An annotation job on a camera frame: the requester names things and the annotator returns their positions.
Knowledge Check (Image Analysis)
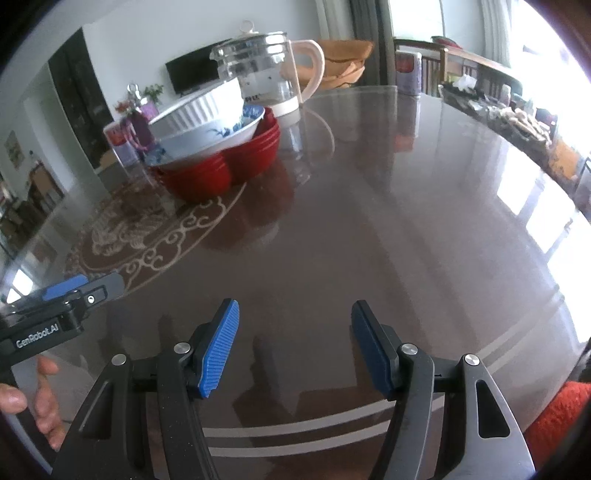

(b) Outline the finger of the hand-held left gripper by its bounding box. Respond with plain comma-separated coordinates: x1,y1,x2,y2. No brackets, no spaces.
7,275,89,306
69,272,125,309

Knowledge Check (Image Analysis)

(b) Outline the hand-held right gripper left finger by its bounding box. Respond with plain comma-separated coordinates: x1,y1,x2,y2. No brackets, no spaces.
51,298,241,480

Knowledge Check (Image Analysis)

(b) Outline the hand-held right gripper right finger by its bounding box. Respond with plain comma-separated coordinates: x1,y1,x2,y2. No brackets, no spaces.
352,300,536,480

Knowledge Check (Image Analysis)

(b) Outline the large red flower-shaped plate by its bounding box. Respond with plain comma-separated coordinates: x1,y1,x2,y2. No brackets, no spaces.
150,124,281,203

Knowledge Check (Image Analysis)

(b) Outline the white bowl blue floral print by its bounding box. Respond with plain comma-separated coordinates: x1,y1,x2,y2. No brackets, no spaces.
159,117,245,158

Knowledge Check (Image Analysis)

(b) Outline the white ribbed bowl black rim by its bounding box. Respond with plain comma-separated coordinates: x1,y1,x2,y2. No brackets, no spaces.
148,76,244,141

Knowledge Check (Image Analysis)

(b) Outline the small red flower-shaped plate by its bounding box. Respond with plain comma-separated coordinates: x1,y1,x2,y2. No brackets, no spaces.
154,107,279,185
154,115,281,195

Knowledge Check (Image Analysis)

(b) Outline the blue patterned shallow plate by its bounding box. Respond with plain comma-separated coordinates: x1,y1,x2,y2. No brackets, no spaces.
145,104,267,168

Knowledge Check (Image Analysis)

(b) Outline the person's left hand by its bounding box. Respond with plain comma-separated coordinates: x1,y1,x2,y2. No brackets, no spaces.
0,357,66,452

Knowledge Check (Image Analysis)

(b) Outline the brown dining chair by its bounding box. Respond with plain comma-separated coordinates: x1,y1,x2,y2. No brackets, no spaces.
25,164,65,208

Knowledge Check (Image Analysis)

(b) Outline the silver red tin canister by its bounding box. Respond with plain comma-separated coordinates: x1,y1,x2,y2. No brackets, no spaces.
104,121,139,171

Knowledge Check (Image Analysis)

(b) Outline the purple jar with metal clasp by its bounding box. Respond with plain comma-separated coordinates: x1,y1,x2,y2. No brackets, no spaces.
126,83,155,153

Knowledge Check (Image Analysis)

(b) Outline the tall black display cabinet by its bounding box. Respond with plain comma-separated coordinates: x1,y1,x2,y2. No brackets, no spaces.
47,33,116,169

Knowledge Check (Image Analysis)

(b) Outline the green plant in vase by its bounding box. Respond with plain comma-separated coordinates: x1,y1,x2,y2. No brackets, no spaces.
141,84,164,118

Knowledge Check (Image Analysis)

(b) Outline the red knit garment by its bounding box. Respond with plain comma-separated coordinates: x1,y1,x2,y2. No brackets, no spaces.
525,382,591,462

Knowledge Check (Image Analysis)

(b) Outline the black flat television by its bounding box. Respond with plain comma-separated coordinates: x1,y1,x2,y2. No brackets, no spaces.
165,46,218,97

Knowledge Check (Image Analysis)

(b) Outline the glass electric kettle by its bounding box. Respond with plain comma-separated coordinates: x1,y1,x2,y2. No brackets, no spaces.
210,21,326,129

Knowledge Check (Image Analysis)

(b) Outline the small lavender canister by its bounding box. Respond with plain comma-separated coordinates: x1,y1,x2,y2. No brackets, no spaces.
396,52,423,95

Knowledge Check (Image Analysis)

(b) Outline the dark wooden chair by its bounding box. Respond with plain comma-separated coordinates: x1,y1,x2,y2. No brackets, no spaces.
441,46,523,108
394,38,450,95

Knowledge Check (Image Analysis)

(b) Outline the grey curtain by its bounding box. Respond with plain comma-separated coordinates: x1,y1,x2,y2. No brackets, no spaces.
348,0,393,86

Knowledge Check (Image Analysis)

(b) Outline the white sheer curtain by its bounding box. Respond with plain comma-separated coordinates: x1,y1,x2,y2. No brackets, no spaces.
479,0,514,70

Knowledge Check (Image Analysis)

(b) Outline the framed wall picture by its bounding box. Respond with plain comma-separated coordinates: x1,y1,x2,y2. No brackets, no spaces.
4,130,25,169

